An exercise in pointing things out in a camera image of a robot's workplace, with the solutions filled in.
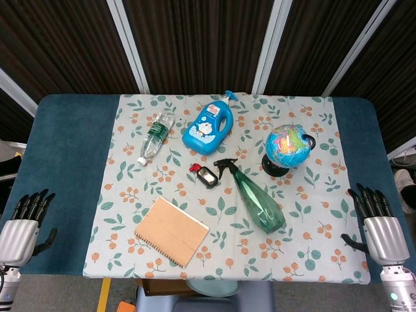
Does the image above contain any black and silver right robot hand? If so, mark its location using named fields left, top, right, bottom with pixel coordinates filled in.
left=341, top=183, right=411, bottom=268

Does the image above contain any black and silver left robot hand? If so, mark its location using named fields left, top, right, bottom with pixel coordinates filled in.
left=0, top=191, right=58, bottom=268

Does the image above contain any small globe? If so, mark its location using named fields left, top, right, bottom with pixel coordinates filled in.
left=261, top=123, right=317, bottom=178

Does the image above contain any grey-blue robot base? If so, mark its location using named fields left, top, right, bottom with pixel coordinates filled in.
left=135, top=279, right=276, bottom=312

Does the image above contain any white shoe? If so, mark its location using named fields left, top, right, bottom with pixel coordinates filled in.
left=394, top=168, right=416, bottom=196

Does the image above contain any dark blue table cover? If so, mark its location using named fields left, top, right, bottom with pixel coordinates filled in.
left=1, top=93, right=402, bottom=277

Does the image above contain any brown ribbed partition panel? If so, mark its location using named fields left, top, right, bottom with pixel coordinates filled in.
left=123, top=0, right=293, bottom=96
left=0, top=67, right=38, bottom=144
left=259, top=0, right=399, bottom=97
left=328, top=0, right=416, bottom=157
left=0, top=0, right=151, bottom=102

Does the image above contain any green transparent spray bottle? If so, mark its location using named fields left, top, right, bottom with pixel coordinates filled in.
left=213, top=158, right=287, bottom=235

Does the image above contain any brown cardboard box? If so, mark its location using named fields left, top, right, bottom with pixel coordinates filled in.
left=135, top=278, right=196, bottom=297

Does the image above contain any orange spiral notebook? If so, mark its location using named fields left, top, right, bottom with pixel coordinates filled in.
left=134, top=196, right=211, bottom=269

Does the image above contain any floral leaf-print tablecloth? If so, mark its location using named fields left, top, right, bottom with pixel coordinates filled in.
left=82, top=93, right=372, bottom=285

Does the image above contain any clear water bottle, green label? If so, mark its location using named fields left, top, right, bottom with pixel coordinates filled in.
left=136, top=112, right=177, bottom=167

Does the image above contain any pale teal round plate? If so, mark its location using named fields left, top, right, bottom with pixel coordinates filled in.
left=186, top=279, right=240, bottom=297

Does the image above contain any black ink bottle, red cap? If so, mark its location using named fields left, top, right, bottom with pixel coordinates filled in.
left=189, top=163, right=219, bottom=190

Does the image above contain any blue detergent bottle with handle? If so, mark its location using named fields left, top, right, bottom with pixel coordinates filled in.
left=181, top=90, right=242, bottom=157

